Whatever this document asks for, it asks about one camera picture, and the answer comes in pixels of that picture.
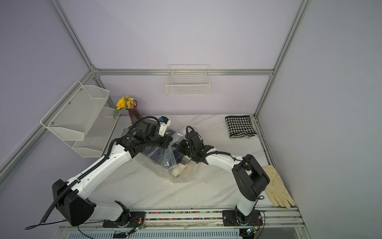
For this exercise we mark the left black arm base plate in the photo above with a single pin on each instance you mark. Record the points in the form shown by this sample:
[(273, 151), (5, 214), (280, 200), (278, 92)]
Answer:
[(126, 220)]

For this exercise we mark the clear plastic vacuum bag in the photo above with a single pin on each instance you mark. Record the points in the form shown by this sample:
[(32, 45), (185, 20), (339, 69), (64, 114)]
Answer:
[(164, 169)]

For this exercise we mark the white wire wall basket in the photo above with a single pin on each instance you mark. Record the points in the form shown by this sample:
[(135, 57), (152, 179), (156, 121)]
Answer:
[(188, 80)]

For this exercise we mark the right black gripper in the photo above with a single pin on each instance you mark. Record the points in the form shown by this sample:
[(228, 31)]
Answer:
[(182, 146)]

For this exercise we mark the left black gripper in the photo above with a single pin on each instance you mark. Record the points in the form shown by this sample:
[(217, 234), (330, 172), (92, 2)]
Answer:
[(167, 139)]

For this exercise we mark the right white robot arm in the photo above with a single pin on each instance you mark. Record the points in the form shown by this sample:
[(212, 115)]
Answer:
[(250, 177)]

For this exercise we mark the black white houndstooth scarf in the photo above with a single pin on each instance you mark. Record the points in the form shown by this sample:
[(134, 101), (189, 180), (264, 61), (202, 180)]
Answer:
[(240, 126)]

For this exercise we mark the aluminium front rail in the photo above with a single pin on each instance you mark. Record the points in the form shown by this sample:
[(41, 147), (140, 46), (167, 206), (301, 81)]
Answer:
[(270, 217)]

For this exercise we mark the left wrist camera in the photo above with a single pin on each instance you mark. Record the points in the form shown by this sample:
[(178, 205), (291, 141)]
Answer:
[(164, 124)]

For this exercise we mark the navy plaid scarf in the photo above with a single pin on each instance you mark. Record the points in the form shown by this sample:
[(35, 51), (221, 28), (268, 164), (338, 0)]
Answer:
[(157, 154)]

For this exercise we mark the yellow flower bouquet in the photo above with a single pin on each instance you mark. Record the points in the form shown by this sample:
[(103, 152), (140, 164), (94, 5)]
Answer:
[(125, 103)]

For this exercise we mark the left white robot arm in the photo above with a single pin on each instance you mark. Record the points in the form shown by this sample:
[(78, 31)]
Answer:
[(72, 197)]

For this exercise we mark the white two-tier mesh shelf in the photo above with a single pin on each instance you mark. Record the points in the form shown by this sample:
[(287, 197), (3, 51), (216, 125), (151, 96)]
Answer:
[(82, 120)]

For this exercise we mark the cream plaid scarf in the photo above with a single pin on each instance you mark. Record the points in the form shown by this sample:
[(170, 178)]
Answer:
[(184, 172)]

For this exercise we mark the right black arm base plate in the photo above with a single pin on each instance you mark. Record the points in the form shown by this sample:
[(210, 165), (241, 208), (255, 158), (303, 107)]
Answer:
[(241, 217)]

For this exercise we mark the purple ribbed glass vase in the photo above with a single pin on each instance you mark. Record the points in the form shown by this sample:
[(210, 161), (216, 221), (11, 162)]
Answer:
[(134, 115)]

